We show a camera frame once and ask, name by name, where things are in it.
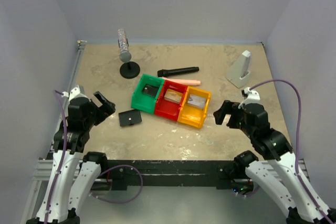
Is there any white wedge charging dock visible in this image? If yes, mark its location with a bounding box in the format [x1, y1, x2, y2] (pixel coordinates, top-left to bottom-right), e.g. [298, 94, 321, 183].
[226, 50, 251, 88]

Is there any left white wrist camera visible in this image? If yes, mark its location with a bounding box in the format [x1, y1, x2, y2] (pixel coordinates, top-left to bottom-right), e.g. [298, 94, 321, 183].
[61, 85, 87, 101]

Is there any black round microphone stand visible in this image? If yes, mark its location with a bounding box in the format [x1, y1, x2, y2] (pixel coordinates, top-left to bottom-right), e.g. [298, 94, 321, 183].
[120, 61, 140, 79]

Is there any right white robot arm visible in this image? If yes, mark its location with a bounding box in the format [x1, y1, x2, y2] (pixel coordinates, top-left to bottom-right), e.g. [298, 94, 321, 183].
[214, 100, 335, 223]

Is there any yellow plastic bin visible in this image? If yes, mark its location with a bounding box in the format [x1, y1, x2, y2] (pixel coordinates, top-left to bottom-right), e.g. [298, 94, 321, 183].
[177, 86, 211, 129]

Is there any green plastic bin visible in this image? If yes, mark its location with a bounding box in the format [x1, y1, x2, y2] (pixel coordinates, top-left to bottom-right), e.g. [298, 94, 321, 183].
[131, 74, 164, 114]

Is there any red plastic bin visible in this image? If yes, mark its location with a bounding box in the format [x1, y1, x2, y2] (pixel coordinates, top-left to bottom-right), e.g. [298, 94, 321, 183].
[154, 80, 187, 121]

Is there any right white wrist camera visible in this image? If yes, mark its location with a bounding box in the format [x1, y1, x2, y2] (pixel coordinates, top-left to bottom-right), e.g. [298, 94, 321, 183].
[241, 87, 260, 104]

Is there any silver VIP card stack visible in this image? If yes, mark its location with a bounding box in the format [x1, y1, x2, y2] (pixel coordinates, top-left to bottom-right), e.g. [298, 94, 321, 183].
[187, 94, 207, 110]

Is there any black card stack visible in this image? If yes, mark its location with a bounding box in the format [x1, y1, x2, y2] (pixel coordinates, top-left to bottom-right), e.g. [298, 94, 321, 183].
[142, 84, 159, 98]

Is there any gold card stack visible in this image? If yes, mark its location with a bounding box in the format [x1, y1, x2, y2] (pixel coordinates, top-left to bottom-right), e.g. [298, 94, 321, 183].
[164, 89, 183, 104]

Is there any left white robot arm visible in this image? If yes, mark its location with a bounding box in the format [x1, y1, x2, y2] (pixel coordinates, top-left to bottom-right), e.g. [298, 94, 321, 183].
[26, 87, 116, 223]

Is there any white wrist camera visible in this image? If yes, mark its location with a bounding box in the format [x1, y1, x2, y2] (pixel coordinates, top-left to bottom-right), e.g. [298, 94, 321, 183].
[61, 85, 87, 101]
[241, 87, 260, 104]

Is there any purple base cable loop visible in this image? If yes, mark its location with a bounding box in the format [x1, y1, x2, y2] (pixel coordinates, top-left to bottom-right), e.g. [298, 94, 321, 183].
[89, 165, 144, 205]

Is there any black microphone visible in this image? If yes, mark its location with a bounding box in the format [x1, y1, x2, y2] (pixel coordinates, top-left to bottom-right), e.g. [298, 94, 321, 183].
[157, 67, 200, 77]

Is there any aluminium frame rail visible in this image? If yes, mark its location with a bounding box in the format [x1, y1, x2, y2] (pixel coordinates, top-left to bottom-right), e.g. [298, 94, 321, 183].
[20, 40, 88, 223]

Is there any glitter microphone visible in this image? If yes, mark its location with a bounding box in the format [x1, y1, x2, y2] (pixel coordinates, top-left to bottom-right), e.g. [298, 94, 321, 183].
[118, 29, 131, 63]

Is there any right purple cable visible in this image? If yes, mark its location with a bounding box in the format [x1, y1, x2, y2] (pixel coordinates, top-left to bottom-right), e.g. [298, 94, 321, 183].
[248, 79, 335, 224]

